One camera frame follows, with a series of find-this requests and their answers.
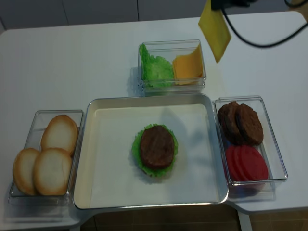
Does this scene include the green lettuce on burger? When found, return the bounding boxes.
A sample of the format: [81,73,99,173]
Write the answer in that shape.
[131,124,179,173]

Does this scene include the brown patty on burger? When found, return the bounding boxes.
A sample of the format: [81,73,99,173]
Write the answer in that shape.
[140,125,175,170]

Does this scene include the front left bun half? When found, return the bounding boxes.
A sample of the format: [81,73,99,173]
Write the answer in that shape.
[13,148,40,196]

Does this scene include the black gripper finger holding cheese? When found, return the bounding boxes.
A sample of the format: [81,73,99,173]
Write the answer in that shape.
[211,0,255,10]

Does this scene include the stacked orange cheese slices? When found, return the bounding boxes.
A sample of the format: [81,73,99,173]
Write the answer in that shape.
[172,45,203,85]

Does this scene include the silver metal tray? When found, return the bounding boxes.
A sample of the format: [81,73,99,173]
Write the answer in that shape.
[73,94,229,210]

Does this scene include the left brown patty in box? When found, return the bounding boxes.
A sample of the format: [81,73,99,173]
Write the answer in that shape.
[218,101,245,145]

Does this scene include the brown patty in box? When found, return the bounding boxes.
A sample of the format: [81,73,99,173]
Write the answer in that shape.
[218,101,245,145]
[235,103,264,146]

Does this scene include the right brown patty in box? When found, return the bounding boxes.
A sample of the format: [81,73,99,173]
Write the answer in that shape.
[235,103,264,146]

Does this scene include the clear patty and tomato box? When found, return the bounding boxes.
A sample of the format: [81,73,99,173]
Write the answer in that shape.
[213,95,289,186]

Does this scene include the front right bun half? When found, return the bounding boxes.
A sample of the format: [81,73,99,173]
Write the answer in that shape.
[33,148,72,196]

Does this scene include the bun half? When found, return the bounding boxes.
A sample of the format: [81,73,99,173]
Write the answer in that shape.
[33,148,72,196]
[41,115,78,156]
[13,148,40,196]

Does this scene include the clear plastic bun box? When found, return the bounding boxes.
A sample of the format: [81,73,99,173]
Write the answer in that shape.
[9,110,84,206]

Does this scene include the black cable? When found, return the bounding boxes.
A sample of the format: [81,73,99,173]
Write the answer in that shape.
[222,0,308,48]

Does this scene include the back bun half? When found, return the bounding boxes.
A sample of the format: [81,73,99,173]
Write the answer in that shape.
[41,115,78,156]

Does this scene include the green lettuce leaf in box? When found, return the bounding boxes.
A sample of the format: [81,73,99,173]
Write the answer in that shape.
[139,44,174,88]

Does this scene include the yellow cheese slice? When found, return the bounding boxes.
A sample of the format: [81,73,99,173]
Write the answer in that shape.
[198,0,231,63]

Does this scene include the clear lettuce and cheese box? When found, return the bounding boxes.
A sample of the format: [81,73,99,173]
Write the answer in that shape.
[138,39,206,96]

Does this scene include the stacked red tomato slices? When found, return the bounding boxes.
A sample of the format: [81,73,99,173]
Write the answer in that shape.
[226,145,269,181]

